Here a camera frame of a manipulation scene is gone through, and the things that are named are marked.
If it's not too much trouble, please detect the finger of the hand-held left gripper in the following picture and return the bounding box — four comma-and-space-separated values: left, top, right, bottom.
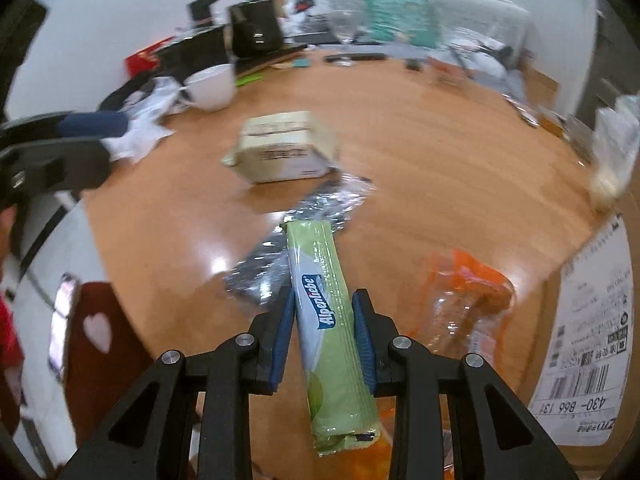
0, 111, 130, 148
0, 136, 110, 201

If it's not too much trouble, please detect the dark brown door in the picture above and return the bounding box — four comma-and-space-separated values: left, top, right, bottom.
575, 7, 640, 121

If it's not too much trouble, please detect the red gift bag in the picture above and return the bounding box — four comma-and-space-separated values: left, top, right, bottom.
125, 37, 176, 78

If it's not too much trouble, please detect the white cup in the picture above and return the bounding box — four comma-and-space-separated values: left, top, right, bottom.
179, 64, 237, 112

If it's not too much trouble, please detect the teal coral print pillow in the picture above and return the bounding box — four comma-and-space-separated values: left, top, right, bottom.
362, 0, 441, 46

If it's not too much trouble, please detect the wine glass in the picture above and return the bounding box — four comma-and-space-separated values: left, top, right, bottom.
334, 10, 362, 67

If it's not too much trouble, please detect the clear plastic bag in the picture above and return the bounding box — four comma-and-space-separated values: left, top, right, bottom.
587, 92, 640, 211

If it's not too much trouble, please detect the black tea tray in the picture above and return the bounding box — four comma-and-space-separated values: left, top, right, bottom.
232, 42, 308, 78

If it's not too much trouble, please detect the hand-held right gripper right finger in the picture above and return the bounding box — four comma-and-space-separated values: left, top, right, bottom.
351, 288, 581, 480

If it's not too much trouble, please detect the black kettle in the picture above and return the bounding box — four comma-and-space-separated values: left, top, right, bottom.
227, 0, 283, 58

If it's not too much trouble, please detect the white crumpled tissue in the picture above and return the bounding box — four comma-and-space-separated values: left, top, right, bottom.
102, 115, 176, 165

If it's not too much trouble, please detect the white black deer pillow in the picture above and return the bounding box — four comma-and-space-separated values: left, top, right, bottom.
445, 35, 516, 73

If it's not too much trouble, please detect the white plastic bag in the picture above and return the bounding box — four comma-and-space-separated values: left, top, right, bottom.
122, 76, 183, 121

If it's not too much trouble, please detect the long black remote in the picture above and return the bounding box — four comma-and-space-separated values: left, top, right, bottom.
325, 52, 387, 65

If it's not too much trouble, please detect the orange clear cracker bag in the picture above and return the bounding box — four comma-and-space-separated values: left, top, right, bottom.
345, 249, 517, 480

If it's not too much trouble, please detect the green candy roll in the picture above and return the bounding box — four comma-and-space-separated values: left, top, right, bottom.
285, 219, 382, 457

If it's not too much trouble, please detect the person's red clothing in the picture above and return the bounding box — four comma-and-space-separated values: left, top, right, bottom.
0, 290, 26, 436

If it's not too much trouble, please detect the brown cardboard box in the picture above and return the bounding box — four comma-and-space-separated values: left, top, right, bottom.
522, 210, 640, 466

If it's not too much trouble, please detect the cream biscuit packet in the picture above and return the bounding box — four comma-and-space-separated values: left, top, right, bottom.
221, 111, 342, 184

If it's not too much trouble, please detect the wooden side cabinet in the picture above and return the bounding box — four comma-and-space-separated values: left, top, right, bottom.
517, 57, 558, 106

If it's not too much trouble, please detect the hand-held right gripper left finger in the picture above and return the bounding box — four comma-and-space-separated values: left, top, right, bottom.
57, 285, 297, 480

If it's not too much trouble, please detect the dark round container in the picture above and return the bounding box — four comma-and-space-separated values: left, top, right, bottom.
186, 0, 238, 28

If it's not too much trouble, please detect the silver wristwatch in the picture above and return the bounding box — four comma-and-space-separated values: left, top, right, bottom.
505, 95, 541, 128

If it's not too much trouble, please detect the white tree print pillow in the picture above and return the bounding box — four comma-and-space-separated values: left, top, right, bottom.
287, 0, 326, 33

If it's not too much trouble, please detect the grey covered sofa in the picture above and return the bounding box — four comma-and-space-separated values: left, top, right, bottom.
282, 0, 533, 86

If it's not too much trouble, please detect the white patterned bowl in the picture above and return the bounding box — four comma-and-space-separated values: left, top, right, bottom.
427, 57, 471, 86

